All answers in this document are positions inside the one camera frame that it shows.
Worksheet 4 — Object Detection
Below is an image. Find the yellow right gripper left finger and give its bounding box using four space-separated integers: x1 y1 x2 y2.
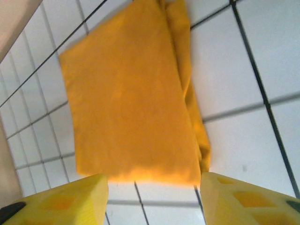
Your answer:
0 173 110 225

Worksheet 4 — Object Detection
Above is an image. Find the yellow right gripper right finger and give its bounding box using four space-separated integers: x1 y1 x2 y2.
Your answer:
199 172 300 225

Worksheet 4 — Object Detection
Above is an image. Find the orange t-shirt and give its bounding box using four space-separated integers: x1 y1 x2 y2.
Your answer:
59 0 211 189

